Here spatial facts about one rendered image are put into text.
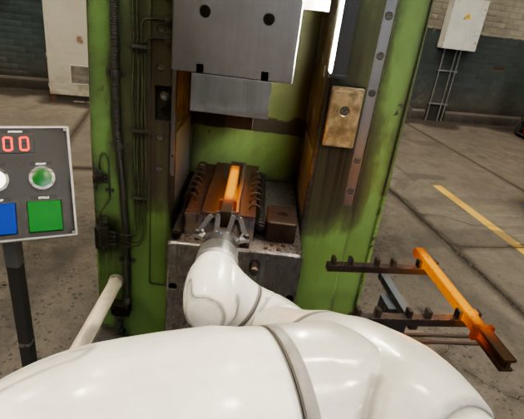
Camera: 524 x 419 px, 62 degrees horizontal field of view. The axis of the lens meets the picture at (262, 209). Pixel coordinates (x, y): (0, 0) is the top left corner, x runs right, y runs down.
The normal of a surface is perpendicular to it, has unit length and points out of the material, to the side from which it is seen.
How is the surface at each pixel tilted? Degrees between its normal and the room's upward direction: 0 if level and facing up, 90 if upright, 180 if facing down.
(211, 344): 11
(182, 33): 90
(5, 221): 60
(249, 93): 90
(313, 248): 90
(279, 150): 90
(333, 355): 5
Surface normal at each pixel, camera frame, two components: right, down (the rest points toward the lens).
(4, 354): 0.11, -0.90
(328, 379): 0.14, -0.68
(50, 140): 0.40, -0.07
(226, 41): -0.02, 0.43
